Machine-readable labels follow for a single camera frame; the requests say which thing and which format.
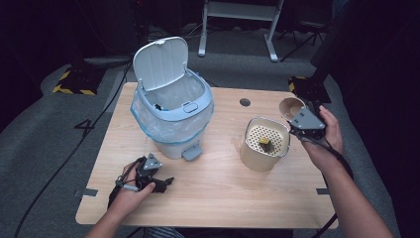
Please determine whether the used tea bag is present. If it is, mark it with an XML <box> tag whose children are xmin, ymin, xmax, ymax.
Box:
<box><xmin>258</xmin><ymin>136</ymin><xmax>276</xmax><ymax>154</ymax></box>

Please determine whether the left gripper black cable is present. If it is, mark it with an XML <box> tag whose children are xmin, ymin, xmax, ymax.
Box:
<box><xmin>108</xmin><ymin>157</ymin><xmax>147</xmax><ymax>210</ymax></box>

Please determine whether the brown paper cup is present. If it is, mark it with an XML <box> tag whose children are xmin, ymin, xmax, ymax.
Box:
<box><xmin>278</xmin><ymin>96</ymin><xmax>307</xmax><ymax>123</ymax></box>

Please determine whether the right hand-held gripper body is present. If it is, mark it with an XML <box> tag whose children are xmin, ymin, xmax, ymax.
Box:
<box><xmin>288</xmin><ymin>106</ymin><xmax>328</xmax><ymax>144</ymax></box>

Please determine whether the person's striped clothing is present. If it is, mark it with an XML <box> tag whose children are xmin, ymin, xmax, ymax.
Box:
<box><xmin>144</xmin><ymin>226</ymin><xmax>186</xmax><ymax>238</ymax></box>

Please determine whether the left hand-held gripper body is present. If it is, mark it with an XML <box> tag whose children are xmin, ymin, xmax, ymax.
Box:
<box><xmin>135</xmin><ymin>153</ymin><xmax>166</xmax><ymax>193</ymax></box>

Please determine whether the clear plastic bin liner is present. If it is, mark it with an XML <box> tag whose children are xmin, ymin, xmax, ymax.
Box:
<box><xmin>130</xmin><ymin>76</ymin><xmax>215</xmax><ymax>145</ymax></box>

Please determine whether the black yellow striped stand base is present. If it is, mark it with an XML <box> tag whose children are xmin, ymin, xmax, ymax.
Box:
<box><xmin>52</xmin><ymin>67</ymin><xmax>107</xmax><ymax>97</ymax></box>

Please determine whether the long black floor cable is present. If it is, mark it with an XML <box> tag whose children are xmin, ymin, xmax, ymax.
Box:
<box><xmin>13</xmin><ymin>49</ymin><xmax>150</xmax><ymax>238</ymax></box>

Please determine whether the bundle of floor cables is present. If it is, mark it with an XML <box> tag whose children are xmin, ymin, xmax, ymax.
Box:
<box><xmin>145</xmin><ymin>22</ymin><xmax>206</xmax><ymax>52</ymax></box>

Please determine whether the black stand base yellow edge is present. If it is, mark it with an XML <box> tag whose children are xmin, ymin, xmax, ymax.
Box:
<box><xmin>288</xmin><ymin>75</ymin><xmax>332</xmax><ymax>104</ymax></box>

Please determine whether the white metal desk frame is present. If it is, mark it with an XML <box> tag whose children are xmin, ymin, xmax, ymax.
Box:
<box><xmin>197</xmin><ymin>0</ymin><xmax>285</xmax><ymax>63</ymax></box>

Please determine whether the person's left hand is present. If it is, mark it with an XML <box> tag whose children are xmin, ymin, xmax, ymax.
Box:
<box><xmin>110</xmin><ymin>163</ymin><xmax>157</xmax><ymax>214</ymax></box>

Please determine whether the person's right hand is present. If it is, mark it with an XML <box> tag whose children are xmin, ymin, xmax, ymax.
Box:
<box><xmin>301</xmin><ymin>105</ymin><xmax>345</xmax><ymax>167</ymax></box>

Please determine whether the blue white pedal trash bin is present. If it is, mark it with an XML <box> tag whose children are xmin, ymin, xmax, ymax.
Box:
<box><xmin>130</xmin><ymin>36</ymin><xmax>216</xmax><ymax>163</ymax></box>

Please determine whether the black tripod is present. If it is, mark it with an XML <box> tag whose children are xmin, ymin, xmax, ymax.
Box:
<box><xmin>279</xmin><ymin>19</ymin><xmax>331</xmax><ymax>62</ymax></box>

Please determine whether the beige strainer container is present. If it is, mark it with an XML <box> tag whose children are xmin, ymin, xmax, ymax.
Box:
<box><xmin>239</xmin><ymin>116</ymin><xmax>292</xmax><ymax>173</ymax></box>

